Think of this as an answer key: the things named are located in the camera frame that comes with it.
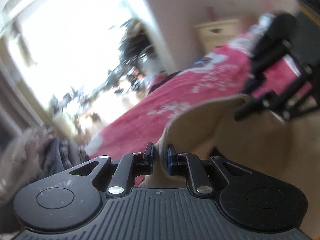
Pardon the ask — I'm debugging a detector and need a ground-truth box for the beige sweatshirt garment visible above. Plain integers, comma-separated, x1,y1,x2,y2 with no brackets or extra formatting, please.
140,95,319,238

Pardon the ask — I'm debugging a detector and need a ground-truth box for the stack of folded dark clothes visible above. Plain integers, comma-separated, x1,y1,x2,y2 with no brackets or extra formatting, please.
1,127,89,206

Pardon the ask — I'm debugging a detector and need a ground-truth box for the cream wooden nightstand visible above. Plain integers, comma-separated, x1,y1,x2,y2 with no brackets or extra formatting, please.
194,16,240,54

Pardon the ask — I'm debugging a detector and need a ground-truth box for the pink floral bed blanket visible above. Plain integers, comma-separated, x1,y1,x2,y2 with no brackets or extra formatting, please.
85,32,313,188

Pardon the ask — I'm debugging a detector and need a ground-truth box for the black wheelchair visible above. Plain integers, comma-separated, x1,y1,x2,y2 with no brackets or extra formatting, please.
106,18,152,92

